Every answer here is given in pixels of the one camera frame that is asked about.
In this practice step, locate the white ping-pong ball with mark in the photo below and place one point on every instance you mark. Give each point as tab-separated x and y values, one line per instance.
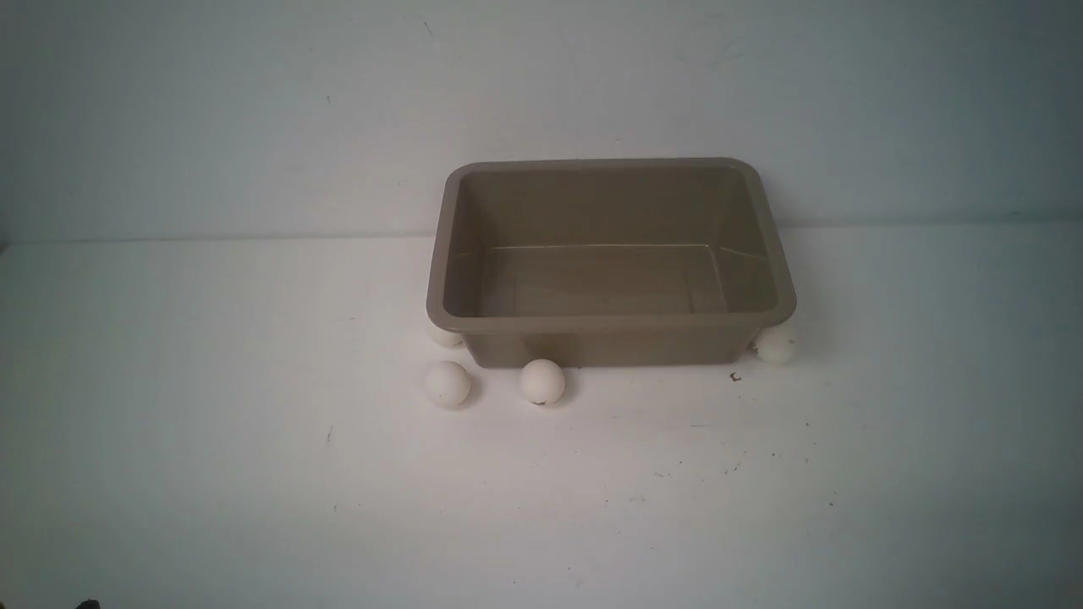
542	382

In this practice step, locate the tan plastic bin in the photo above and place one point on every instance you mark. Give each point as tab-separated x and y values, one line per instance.
608	262

